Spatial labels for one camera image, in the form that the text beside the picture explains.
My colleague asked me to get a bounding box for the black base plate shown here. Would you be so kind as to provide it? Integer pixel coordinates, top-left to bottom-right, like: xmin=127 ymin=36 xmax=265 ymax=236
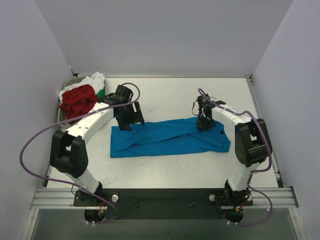
xmin=73 ymin=188 xmax=253 ymax=222

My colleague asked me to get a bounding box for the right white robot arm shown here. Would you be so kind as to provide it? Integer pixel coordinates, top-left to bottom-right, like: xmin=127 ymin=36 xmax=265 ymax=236
xmin=196 ymin=94 xmax=272 ymax=196

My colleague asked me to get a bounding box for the aluminium front rail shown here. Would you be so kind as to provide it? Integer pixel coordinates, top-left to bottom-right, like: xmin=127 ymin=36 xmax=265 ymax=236
xmin=30 ymin=188 xmax=299 ymax=210

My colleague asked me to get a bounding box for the red t shirt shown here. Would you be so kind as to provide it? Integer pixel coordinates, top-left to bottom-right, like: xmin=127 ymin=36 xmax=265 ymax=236
xmin=59 ymin=84 xmax=98 ymax=120

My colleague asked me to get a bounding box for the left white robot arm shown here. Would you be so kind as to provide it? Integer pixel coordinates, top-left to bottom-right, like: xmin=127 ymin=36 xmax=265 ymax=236
xmin=49 ymin=82 xmax=145 ymax=206

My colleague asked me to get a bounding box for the blue t shirt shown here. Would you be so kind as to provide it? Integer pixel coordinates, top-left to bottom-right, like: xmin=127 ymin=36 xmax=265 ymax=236
xmin=110 ymin=117 xmax=231 ymax=158

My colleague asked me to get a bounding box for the white t shirt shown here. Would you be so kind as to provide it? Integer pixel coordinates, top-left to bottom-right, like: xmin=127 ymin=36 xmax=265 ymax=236
xmin=58 ymin=72 xmax=106 ymax=103

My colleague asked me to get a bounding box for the green t shirt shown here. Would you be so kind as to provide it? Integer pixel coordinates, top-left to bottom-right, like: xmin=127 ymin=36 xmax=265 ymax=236
xmin=97 ymin=89 xmax=105 ymax=99

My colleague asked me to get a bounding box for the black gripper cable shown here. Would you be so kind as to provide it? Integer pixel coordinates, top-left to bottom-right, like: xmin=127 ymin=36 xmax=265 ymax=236
xmin=191 ymin=98 xmax=201 ymax=116

